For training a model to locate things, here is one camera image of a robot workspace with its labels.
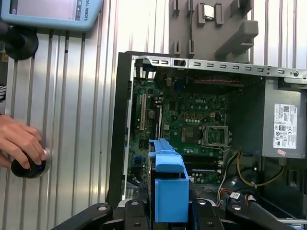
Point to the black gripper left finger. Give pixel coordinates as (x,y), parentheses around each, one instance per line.
(134,215)

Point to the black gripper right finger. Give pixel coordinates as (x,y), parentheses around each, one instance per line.
(206,215)

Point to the hard disk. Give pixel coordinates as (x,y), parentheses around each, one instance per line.
(171,196)

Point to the person's hand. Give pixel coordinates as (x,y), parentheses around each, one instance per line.
(16,139)

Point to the black RAM slot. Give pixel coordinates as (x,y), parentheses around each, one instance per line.
(206,170)
(204,160)

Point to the locking lever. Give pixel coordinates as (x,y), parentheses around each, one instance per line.
(224,149)

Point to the CPU socket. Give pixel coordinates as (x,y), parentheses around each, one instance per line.
(190,135)

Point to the metal socket cover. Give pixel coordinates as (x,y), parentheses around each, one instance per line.
(206,127)

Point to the black PC case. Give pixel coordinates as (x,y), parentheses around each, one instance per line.
(120,119)

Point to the green motherboard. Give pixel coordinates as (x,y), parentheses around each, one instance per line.
(168,115)

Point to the grey power supply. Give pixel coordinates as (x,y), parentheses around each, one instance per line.
(268,119)

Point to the grey parts rack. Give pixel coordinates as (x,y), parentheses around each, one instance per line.
(211,38)

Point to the black white striped garment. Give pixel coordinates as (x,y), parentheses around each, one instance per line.
(2,93)

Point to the silver CPU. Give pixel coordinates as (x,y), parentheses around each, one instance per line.
(209,12)

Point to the black round pendant holder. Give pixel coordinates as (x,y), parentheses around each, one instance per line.
(21,45)

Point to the pale blue teach pendant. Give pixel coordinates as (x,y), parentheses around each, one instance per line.
(91,14)

